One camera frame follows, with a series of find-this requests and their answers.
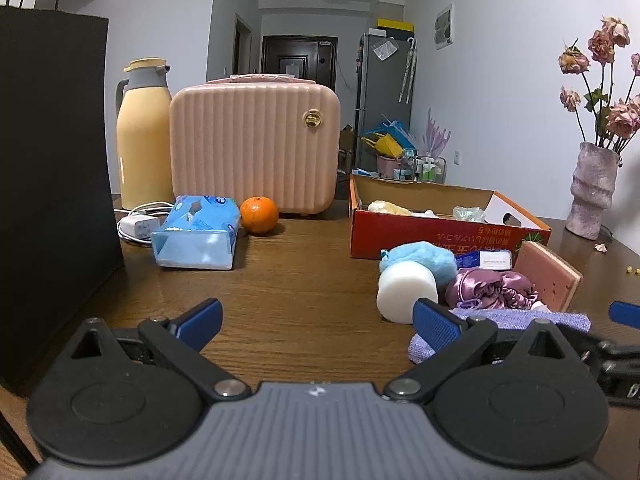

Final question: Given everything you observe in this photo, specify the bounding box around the purple textured vase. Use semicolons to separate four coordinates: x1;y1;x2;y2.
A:
565;142;620;240

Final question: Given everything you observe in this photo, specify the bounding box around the blue pocket tissue pack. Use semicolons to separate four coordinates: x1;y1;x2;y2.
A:
456;249;512;271

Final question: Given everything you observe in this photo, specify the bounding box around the fallen pink petal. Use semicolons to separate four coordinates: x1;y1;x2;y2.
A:
594;243;608;254

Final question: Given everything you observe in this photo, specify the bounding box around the white yellow plush alpaca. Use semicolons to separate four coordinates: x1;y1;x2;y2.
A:
367;200;412;216

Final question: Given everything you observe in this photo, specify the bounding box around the light blue fluffy puff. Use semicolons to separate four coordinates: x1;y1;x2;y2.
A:
378;240;458;287

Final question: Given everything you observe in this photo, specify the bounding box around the white charger with cable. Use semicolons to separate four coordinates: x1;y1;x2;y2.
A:
114;202;172;246

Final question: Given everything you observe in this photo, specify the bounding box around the red cardboard pumpkin box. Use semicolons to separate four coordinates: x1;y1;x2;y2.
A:
349;176;551;260

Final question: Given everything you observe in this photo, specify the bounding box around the orange tangerine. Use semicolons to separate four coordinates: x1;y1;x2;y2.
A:
240;196;279;235

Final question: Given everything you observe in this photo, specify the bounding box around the metal wire storage cart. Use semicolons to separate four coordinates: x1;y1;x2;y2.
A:
393;155;447;184

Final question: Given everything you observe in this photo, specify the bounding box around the pink layered cleaning sponge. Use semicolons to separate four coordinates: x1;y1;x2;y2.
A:
514;242;584;312

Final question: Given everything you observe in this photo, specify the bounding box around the white wall electrical panel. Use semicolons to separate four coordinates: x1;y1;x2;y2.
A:
434;3;454;50

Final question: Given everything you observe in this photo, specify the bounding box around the dried pink roses bouquet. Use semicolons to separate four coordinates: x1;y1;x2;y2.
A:
558;16;639;154

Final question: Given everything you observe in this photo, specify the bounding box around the purple knitted cloth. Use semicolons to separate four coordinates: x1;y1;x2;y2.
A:
408;309;591;364

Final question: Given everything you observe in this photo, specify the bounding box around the black paper shopping bag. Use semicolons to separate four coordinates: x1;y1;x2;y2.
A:
1;6;122;392

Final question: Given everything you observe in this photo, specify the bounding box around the white wedge makeup sponge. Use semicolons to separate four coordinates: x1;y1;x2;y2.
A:
530;301;550;313

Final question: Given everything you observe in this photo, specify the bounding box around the yellow box on refrigerator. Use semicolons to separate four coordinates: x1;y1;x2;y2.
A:
376;18;414;34

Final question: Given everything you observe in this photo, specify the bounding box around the blue yellow bags pile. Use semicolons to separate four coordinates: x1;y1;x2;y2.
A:
361;119;416;159

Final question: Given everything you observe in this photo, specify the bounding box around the purple satin scrunchie bonnet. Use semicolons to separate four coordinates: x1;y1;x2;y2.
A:
445;268;539;310

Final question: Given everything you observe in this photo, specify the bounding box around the pink ribbed small suitcase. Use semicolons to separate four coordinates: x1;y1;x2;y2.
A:
169;74;341;214

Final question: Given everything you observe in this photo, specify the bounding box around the yellow thermos jug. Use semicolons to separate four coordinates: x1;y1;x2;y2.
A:
115;58;174;209

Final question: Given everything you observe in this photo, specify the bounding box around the white cylindrical sponge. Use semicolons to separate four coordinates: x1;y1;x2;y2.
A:
376;261;438;324

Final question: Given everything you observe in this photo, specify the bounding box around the purple feather decoration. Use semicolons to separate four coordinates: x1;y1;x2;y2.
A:
418;108;451;158

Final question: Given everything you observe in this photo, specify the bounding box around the iridescent translucent shower cap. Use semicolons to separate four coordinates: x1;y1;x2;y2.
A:
452;206;486;223

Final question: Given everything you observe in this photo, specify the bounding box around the grey refrigerator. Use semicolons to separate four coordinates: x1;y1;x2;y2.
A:
354;28;413;171

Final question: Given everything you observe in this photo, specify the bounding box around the dark brown entrance door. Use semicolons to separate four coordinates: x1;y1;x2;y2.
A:
260;35;337;90

